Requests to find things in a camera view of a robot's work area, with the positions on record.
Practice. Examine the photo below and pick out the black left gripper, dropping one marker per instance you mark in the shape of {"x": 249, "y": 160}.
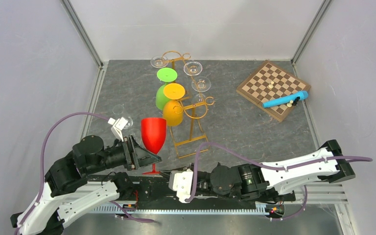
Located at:
{"x": 133, "y": 151}

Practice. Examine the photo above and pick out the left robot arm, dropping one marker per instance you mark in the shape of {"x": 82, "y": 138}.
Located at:
{"x": 47, "y": 215}

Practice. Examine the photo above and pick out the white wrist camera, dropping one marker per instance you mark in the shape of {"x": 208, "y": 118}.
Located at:
{"x": 117, "y": 125}
{"x": 181, "y": 183}

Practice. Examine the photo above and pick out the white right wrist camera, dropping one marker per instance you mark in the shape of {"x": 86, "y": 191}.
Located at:
{"x": 181, "y": 183}

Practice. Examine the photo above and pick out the orange wine glass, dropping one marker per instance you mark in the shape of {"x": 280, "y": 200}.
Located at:
{"x": 173, "y": 110}

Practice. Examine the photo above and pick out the white chess pawn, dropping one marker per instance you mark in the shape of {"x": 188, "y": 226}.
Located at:
{"x": 290, "y": 103}

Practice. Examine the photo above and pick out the gold wire glass rack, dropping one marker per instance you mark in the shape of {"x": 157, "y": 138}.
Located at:
{"x": 196, "y": 105}

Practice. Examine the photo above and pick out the red wine glass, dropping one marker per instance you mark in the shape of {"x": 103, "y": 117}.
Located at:
{"x": 153, "y": 133}

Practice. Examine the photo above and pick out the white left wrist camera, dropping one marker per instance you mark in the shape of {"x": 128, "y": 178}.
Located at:
{"x": 117, "y": 125}

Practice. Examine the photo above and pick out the wooden chessboard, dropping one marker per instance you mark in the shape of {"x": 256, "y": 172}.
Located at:
{"x": 268, "y": 82}

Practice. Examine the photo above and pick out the black chess piece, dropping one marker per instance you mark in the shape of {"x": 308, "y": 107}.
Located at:
{"x": 295, "y": 102}

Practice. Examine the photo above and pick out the clear wine glass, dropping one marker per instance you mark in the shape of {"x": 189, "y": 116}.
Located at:
{"x": 200, "y": 83}
{"x": 120, "y": 112}
{"x": 159, "y": 61}
{"x": 193, "y": 68}

